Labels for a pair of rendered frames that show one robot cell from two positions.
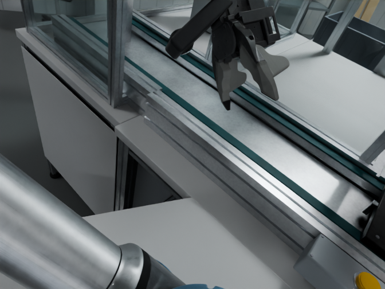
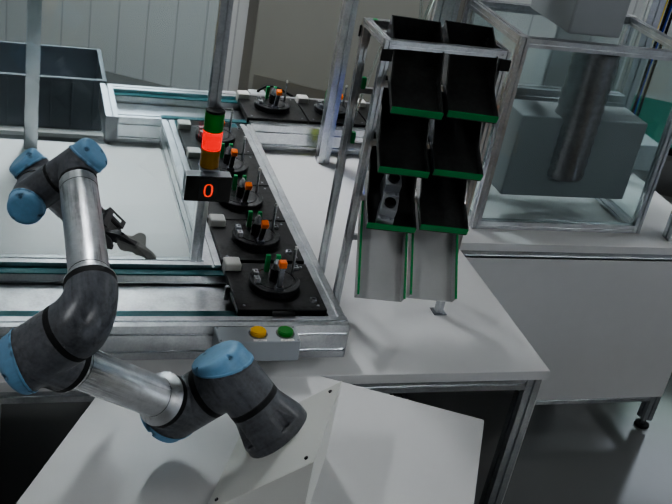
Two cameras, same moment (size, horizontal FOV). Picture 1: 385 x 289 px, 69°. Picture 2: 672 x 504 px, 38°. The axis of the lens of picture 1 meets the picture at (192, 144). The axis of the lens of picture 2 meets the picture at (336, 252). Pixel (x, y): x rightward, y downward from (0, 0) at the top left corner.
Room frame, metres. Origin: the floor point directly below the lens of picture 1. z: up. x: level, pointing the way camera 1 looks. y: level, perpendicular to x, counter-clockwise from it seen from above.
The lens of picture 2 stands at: (-1.14, 1.13, 2.31)
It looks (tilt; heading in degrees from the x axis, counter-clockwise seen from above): 28 degrees down; 309
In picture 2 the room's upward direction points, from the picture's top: 11 degrees clockwise
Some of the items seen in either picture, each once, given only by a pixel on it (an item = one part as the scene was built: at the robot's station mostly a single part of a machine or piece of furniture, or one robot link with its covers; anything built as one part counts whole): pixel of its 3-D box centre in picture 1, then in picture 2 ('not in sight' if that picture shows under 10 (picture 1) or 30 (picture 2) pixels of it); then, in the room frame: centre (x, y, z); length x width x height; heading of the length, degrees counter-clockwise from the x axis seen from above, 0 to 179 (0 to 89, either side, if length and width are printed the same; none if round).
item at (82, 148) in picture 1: (181, 105); not in sight; (1.34, 0.13, 0.43); 1.39 x 0.63 x 0.86; 149
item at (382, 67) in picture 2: not in sight; (405, 174); (0.32, -0.93, 1.26); 0.36 x 0.21 x 0.80; 59
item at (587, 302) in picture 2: not in sight; (525, 297); (0.43, -2.09, 0.43); 1.11 x 0.68 x 0.86; 59
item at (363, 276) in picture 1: (366, 285); (258, 333); (0.26, -0.37, 0.96); 0.04 x 0.04 x 0.02
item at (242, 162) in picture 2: not in sight; (228, 156); (1.04, -0.93, 1.01); 0.24 x 0.24 x 0.13; 59
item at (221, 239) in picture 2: not in sight; (257, 226); (0.62, -0.68, 1.01); 0.24 x 0.24 x 0.13; 59
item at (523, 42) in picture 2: not in sight; (555, 117); (0.48, -2.00, 1.21); 0.69 x 0.46 x 0.69; 59
